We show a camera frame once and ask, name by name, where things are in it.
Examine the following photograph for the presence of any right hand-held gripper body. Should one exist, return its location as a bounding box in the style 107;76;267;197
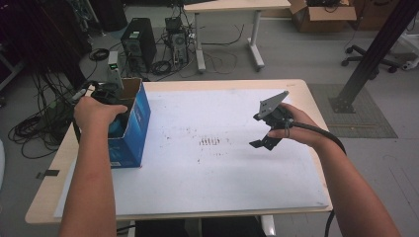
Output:
252;90;294;131

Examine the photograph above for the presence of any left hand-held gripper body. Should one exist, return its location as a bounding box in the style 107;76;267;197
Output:
90;70;125;106

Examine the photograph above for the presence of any blue cardboard box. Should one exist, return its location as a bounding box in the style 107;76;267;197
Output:
107;77;152;170

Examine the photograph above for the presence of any person's left hand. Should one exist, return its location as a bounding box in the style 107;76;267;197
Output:
73;96;128;139

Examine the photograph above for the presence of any person's right hand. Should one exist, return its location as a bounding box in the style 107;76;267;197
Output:
267;102;325;148

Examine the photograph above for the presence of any white device with green light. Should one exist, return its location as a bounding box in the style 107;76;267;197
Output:
108;50;121;79

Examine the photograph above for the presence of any light wooden table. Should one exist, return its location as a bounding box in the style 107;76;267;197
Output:
25;78;334;237

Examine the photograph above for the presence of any large black computer tower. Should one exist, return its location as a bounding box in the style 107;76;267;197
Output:
120;17;158;74

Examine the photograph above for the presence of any white paper sheet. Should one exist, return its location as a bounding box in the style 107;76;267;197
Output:
53;88;330;219

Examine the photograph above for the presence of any small open computer tower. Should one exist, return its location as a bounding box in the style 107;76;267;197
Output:
164;16;191;65

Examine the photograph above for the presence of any grey floor mat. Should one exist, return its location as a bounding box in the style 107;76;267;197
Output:
307;83;399;139

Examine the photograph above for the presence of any black tape strip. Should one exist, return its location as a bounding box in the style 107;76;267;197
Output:
35;169;61;181

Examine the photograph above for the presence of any black office chair base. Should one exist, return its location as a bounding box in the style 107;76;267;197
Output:
340;43;401;75

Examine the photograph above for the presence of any open brown cardboard box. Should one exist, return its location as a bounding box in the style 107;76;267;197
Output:
288;0;358;34

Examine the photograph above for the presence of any white desk with wooden top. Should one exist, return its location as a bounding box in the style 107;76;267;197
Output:
183;0;293;74

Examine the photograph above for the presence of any black metal stand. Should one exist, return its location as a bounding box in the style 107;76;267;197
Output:
329;0;419;115

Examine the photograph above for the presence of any silver cable plug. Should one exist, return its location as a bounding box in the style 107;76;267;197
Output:
71;88;88;102

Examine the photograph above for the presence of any coiled black cable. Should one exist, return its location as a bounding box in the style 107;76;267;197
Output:
88;47;111;62
151;59;173;76

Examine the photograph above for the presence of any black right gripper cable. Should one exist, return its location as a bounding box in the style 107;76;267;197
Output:
290;120;348;237

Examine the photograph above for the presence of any tangle of black floor cables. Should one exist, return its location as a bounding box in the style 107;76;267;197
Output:
8;70;83;161

